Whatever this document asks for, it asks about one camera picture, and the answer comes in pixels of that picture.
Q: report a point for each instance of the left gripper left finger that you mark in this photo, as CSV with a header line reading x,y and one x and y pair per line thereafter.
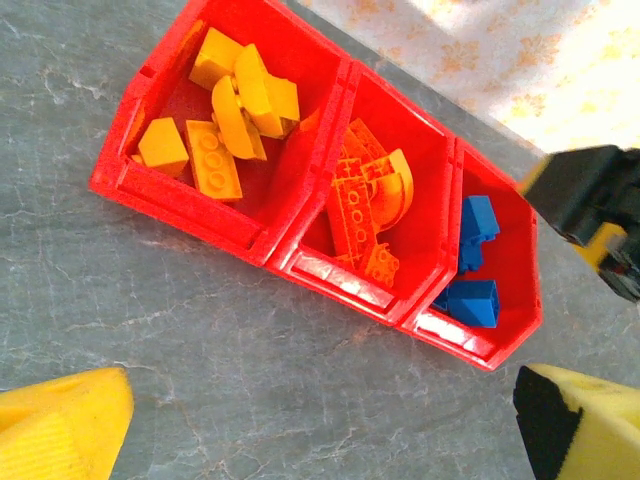
x,y
60,430

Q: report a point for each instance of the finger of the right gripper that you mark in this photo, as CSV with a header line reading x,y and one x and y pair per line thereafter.
x,y
595,190
617,260

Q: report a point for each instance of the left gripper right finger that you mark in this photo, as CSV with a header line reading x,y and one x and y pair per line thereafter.
x,y
600,435

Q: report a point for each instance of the blue lego brick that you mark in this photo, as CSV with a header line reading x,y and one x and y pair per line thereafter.
x,y
480,217
475,302
470,257

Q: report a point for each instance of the orange curved lego brick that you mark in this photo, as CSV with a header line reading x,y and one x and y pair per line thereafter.
x,y
395,190

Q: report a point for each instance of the small orange square lego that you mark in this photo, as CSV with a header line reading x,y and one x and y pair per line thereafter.
x,y
382,265

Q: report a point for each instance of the orange rectangular lego plate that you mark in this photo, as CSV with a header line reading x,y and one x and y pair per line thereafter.
x,y
365,140

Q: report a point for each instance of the orange long lego beam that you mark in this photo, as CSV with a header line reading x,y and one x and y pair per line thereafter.
x,y
352,215

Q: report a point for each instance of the yellow studded lego brick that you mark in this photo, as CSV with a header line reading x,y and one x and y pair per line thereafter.
x,y
215,165

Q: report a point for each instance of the red plastic bin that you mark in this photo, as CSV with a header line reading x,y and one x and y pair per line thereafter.
x,y
515,250
200,210
425,200

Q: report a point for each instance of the yellow sloped lego brick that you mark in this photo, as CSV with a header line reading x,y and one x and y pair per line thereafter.
x,y
162,147
215,57

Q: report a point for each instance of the yellow curved lego brick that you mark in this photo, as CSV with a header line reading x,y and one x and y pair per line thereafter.
x,y
270,95
235,125

